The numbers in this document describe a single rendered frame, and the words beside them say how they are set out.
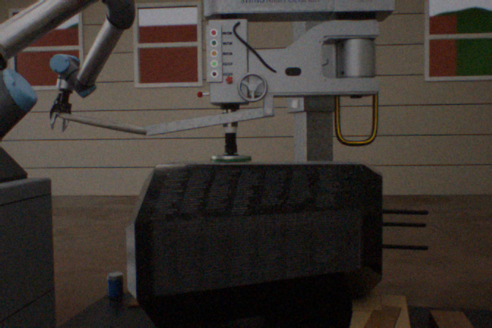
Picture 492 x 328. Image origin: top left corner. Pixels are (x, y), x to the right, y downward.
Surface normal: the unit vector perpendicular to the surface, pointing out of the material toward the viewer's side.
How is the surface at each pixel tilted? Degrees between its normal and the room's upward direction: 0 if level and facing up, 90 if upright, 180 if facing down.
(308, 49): 90
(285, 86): 90
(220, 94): 90
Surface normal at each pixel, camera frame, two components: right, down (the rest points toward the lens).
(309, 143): 0.33, 0.04
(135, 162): -0.09, 0.05
